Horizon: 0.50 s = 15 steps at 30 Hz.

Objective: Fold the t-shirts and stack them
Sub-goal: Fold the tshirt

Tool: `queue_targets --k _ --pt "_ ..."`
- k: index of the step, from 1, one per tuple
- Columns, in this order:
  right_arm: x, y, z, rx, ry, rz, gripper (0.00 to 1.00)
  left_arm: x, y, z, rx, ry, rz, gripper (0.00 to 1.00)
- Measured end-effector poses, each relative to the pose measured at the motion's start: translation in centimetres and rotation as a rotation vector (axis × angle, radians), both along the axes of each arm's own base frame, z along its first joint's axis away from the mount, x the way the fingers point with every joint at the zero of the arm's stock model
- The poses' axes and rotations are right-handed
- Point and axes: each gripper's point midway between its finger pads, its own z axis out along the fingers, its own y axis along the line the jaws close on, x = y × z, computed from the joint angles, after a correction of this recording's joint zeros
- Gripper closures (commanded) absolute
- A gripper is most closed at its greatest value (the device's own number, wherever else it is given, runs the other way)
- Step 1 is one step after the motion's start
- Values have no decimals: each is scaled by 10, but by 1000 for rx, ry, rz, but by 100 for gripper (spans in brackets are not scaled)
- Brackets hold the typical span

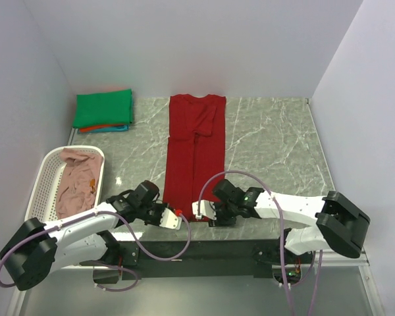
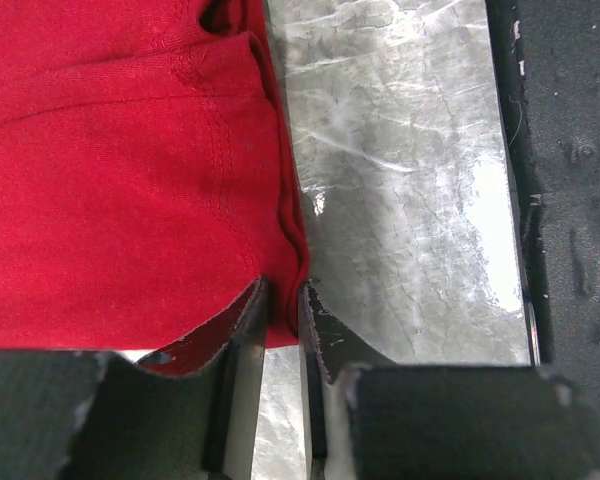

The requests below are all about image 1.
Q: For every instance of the teal folded t shirt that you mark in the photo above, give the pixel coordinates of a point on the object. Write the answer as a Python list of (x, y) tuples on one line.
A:
[(110, 128)]

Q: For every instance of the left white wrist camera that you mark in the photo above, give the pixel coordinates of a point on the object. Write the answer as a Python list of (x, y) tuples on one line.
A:
[(170, 220)]

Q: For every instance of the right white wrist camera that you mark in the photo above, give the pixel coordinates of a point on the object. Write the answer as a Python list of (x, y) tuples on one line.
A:
[(203, 210)]

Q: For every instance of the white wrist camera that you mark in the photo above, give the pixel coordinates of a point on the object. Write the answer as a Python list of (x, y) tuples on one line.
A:
[(170, 220), (203, 210)]

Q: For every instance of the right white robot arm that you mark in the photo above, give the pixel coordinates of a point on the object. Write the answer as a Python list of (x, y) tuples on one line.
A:
[(330, 222)]

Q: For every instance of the orange folded t shirt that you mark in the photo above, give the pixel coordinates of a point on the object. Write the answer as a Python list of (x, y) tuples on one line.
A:
[(87, 130)]

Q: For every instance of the green folded t shirt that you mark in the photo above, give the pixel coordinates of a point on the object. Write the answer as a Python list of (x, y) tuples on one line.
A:
[(107, 108)]

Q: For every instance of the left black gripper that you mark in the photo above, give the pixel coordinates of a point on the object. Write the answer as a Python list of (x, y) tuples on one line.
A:
[(157, 222)]

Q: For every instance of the pink t shirt in basket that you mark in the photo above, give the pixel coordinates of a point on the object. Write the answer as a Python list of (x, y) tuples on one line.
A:
[(78, 186)]

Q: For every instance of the white plastic laundry basket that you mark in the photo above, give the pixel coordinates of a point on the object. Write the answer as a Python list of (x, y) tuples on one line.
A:
[(43, 197)]

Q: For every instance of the red t shirt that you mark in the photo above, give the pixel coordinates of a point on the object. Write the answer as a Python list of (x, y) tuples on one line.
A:
[(195, 150)]

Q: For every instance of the aluminium rail frame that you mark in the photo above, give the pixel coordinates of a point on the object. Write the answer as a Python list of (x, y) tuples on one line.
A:
[(329, 284)]

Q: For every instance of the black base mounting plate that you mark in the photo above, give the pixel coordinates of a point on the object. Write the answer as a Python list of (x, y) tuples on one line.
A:
[(213, 258)]

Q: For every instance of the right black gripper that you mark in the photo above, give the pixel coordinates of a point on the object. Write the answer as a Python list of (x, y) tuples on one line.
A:
[(220, 221)]

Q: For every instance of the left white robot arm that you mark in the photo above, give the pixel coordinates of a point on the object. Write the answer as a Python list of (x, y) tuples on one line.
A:
[(38, 249)]

